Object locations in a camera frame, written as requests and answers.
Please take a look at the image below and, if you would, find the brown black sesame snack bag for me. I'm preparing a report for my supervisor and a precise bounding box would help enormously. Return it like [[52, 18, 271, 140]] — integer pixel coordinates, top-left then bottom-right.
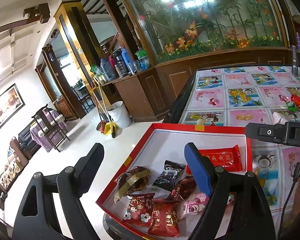
[[114, 166, 151, 203]]

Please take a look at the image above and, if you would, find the white grey snack packet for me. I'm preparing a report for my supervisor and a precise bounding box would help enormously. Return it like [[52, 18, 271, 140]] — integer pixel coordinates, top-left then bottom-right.
[[273, 111, 294, 125]]

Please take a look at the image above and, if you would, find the green candy wrapper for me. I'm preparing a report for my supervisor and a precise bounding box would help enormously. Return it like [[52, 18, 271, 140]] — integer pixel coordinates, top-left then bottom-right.
[[286, 101, 299, 112]]

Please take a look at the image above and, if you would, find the pink bear snack packet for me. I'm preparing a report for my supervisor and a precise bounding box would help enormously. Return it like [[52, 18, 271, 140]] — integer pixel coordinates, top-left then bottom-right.
[[177, 193, 210, 220]]

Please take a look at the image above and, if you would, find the red rectangular snack packet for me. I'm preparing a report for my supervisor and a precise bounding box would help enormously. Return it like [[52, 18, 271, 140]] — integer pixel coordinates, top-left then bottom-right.
[[199, 145, 243, 172]]

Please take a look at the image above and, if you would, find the floral sofa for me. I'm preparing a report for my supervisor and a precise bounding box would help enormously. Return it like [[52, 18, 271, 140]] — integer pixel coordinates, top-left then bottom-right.
[[0, 137, 29, 192]]

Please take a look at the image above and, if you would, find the silver flashlight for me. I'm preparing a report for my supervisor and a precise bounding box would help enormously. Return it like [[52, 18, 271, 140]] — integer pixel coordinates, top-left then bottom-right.
[[291, 45, 298, 76]]

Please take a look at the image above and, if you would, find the colourful printed tablecloth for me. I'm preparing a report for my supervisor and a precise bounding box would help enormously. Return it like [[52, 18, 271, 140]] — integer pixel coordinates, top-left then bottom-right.
[[178, 66, 300, 227]]

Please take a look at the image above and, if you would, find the dark red square snack packet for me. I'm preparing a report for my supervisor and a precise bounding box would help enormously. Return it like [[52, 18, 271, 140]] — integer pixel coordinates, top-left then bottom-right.
[[148, 199, 180, 237]]

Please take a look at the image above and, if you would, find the black snack packet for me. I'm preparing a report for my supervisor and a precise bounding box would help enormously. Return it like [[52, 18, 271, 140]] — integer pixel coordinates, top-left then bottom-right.
[[152, 160, 186, 192]]

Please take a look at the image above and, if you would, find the red cardboard box tray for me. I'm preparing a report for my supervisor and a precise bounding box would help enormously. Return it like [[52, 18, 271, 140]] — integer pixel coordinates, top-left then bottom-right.
[[96, 122, 253, 240]]

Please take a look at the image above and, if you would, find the dark wooden chair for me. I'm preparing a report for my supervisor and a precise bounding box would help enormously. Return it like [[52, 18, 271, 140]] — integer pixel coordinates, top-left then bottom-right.
[[30, 105, 70, 152]]

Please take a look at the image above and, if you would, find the red flower snack packet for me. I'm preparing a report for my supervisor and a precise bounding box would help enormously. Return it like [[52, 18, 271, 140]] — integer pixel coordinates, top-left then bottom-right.
[[123, 193, 155, 227]]

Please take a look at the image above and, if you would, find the framed landscape painting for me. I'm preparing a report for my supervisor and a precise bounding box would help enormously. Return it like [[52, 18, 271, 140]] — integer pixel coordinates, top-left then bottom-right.
[[0, 83, 25, 129]]

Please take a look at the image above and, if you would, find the yellow dustpan and broom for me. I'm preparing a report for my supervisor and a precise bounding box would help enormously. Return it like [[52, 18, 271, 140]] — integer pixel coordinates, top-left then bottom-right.
[[93, 77, 117, 138]]

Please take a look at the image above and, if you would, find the white plastic bucket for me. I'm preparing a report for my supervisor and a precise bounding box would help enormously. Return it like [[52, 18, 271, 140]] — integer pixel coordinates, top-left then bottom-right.
[[107, 101, 132, 129]]

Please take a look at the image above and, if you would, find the brown wooden side counter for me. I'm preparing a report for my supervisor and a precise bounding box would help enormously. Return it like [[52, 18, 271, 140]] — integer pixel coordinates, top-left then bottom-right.
[[102, 66, 192, 122]]

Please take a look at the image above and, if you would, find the grey plastic jug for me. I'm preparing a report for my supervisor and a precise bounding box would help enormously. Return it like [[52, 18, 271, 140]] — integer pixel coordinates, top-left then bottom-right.
[[100, 57, 117, 81]]

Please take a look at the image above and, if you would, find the blue water bottle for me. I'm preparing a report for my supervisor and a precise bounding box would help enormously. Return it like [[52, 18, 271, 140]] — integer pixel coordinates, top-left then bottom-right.
[[121, 47, 135, 75]]

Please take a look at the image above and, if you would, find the black thermos flask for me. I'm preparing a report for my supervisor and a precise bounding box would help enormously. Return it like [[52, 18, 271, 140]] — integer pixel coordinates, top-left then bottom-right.
[[113, 50, 129, 76]]

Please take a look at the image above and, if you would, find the black cable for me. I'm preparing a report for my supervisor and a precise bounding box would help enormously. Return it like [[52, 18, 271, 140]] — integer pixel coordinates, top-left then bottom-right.
[[277, 147, 300, 238]]

